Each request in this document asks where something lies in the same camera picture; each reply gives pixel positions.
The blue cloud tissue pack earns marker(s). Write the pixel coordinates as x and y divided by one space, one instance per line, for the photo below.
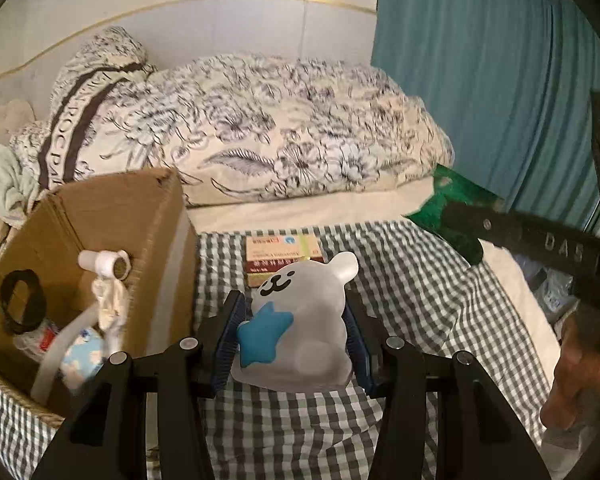
82 355

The red and yellow medicine box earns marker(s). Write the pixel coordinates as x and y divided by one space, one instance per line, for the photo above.
280 250

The white tissue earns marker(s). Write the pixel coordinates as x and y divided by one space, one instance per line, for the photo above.
112 305

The pack of water bottles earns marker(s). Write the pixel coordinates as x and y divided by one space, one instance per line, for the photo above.
555 290

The floral duvet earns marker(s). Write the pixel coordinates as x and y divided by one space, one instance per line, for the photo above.
305 125

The floral pillow with brown stripe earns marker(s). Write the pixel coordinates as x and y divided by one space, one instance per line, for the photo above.
105 55

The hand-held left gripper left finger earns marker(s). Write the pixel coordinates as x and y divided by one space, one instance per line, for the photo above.
227 340

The light green cloth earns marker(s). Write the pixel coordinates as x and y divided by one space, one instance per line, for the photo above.
7 180

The brown cardboard box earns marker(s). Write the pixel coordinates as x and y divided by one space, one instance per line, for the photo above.
165 220

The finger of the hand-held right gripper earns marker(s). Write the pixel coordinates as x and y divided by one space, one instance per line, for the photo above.
475 230

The person's right hand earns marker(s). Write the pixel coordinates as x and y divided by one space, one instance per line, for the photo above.
580 370

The teal curtain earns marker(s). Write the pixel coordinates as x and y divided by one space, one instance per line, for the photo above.
480 60

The black round container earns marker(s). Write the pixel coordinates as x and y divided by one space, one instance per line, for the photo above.
6 305

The beige cushion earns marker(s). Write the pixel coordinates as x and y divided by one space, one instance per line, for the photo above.
5 115

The white plastic bottle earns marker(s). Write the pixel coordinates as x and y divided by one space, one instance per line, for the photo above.
107 262

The green checkered cloth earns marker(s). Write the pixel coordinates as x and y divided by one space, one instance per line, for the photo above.
305 435

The green packet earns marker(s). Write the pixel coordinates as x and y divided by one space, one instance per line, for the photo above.
445 192

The grey plush with blue star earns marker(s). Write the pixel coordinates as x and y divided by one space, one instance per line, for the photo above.
305 310

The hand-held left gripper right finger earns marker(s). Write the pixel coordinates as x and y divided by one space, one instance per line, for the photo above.
357 345

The long white tube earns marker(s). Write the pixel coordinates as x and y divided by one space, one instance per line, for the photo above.
47 365

